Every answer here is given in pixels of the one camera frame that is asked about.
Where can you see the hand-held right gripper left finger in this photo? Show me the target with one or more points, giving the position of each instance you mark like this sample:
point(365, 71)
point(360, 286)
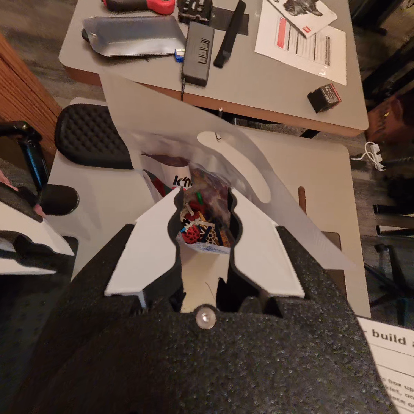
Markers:
point(145, 252)

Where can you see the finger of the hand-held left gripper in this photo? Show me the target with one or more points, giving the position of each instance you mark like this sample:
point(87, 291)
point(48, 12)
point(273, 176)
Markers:
point(19, 263)
point(35, 233)

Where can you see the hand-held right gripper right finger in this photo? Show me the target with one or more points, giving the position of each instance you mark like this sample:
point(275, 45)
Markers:
point(268, 255)

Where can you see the pile of colourful toy pieces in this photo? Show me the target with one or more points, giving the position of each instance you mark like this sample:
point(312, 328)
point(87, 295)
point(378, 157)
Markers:
point(200, 223)

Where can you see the printed toy parts bag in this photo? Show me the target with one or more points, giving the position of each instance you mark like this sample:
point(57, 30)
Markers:
point(168, 129)

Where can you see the person's left hand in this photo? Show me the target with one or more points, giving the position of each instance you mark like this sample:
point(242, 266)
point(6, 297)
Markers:
point(6, 181)

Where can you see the black rod with knob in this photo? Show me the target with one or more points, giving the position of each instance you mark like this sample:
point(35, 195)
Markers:
point(32, 161)

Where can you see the black chair armrest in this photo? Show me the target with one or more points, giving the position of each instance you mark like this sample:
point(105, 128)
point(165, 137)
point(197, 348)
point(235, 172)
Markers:
point(90, 135)

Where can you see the wooden cabinet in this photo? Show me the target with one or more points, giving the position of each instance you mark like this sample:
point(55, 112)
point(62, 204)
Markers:
point(22, 97)

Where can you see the printed task sheet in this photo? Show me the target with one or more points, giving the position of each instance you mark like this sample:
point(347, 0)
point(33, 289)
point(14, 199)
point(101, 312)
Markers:
point(391, 362)

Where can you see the small black and red box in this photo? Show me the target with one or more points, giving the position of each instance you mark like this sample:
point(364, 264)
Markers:
point(323, 97)

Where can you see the silver foil pouch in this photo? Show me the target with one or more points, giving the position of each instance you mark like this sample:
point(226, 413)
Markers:
point(132, 35)

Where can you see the white form sheet with red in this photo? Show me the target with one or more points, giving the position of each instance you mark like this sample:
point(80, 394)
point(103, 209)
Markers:
point(300, 55)

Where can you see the black power adapter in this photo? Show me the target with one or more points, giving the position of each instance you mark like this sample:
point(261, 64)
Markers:
point(198, 53)

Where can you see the red and black hand tool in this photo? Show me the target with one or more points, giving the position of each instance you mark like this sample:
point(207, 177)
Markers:
point(135, 5)

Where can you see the illustrated booklet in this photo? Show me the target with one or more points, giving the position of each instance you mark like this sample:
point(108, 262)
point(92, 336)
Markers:
point(307, 13)

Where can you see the black plastic bracket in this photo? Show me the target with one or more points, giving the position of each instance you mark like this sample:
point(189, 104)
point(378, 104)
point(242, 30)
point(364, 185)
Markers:
point(194, 9)

